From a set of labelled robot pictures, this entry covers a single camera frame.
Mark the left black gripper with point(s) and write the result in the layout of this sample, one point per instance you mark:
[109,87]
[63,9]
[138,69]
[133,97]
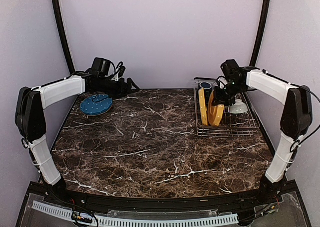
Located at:
[124,92]

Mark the beige bird pattern plate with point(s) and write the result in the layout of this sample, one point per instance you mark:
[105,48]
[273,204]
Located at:
[100,115]

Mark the pale green bowl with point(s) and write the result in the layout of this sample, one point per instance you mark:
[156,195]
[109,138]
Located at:
[238,108]

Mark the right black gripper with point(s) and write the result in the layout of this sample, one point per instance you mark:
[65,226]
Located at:
[220,100]

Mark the white slotted cable duct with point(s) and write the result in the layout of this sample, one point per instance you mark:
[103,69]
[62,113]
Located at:
[101,220]

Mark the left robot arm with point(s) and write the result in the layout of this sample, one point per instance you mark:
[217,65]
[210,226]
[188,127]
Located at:
[32,102]

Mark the black front rail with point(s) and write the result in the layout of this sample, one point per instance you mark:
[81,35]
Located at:
[238,203]

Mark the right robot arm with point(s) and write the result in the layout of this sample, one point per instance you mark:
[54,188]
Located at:
[296,118]

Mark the dark blue mug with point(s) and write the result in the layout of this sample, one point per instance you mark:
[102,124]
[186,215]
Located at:
[205,85]

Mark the right black frame post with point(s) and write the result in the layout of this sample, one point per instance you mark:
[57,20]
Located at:
[260,32]

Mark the wire dish rack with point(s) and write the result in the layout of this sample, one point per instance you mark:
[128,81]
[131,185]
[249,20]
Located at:
[242,125]

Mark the left black frame post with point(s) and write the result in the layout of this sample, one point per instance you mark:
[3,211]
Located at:
[63,35]

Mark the black frame post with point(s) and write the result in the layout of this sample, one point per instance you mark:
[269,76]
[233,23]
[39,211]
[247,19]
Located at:
[260,32]
[63,35]

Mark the yellow polka dot plate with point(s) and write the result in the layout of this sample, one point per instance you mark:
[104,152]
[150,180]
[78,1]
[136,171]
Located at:
[203,107]
[214,112]

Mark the blue polka dot plate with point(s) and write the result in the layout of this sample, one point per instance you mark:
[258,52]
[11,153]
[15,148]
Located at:
[96,105]

